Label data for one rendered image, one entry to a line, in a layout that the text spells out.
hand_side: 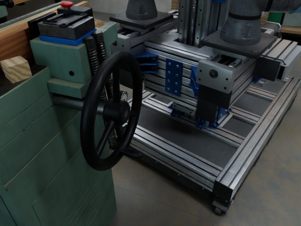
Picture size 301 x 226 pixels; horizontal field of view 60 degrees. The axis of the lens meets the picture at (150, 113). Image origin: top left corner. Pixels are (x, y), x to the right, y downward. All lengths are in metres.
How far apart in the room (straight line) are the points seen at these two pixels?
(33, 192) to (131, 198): 0.78
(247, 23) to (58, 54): 0.67
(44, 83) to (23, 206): 0.31
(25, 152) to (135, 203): 0.86
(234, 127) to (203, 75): 0.68
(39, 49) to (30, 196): 0.37
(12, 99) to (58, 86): 0.11
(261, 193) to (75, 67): 1.24
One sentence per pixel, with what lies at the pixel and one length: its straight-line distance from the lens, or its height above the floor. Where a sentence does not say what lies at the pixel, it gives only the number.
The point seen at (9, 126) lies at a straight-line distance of 0.63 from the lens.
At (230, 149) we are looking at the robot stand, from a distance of 1.46.
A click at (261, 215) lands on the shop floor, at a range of 1.50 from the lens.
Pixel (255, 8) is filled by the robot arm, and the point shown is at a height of 0.94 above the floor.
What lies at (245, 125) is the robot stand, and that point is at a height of 0.21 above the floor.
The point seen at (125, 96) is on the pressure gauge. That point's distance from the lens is 0.96.
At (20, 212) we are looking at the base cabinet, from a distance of 0.76.
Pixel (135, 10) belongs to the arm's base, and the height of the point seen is 0.86.
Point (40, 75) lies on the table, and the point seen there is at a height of 0.89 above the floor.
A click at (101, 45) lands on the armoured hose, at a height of 0.94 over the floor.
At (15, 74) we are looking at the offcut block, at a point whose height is 0.92.
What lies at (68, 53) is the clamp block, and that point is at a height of 0.94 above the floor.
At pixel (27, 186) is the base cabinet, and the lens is 0.74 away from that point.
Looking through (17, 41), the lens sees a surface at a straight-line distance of 0.71.
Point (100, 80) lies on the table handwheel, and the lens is 0.52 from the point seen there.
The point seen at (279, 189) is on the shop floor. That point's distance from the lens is 1.65.
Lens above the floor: 1.18
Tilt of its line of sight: 36 degrees down
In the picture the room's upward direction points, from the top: straight up
